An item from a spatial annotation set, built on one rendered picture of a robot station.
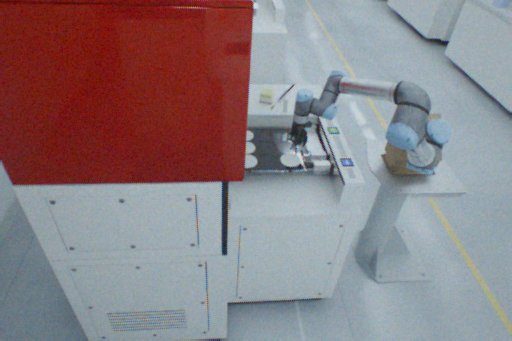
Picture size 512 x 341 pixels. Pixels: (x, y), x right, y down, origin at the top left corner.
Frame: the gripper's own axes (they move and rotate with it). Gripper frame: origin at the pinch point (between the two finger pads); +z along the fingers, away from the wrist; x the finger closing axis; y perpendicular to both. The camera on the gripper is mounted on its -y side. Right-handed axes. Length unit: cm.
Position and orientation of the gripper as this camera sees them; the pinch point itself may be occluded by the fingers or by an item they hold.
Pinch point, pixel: (296, 150)
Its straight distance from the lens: 190.8
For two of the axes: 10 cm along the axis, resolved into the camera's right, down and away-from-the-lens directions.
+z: -0.6, 7.8, 6.3
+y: -5.3, 5.1, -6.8
